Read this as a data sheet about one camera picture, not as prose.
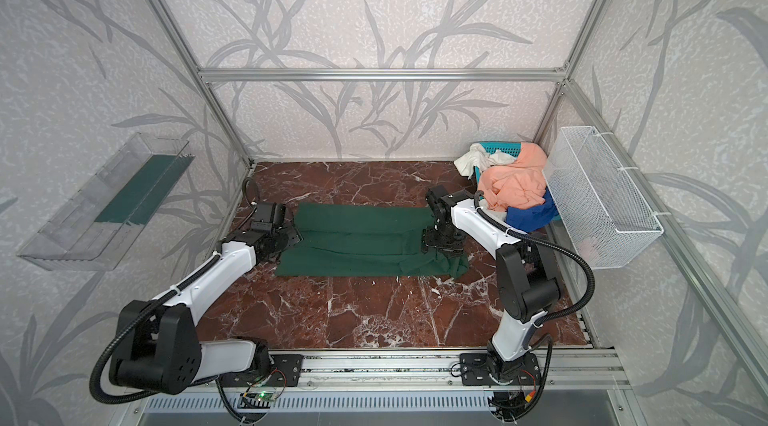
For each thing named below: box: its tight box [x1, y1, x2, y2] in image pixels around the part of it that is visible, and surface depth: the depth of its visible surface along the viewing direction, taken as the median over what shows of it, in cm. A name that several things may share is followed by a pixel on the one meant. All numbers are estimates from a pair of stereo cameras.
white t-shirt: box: [454, 143, 516, 177], surface depth 113 cm
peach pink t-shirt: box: [479, 142, 547, 212], surface depth 104 cm
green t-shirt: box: [274, 203, 470, 277], surface depth 98 cm
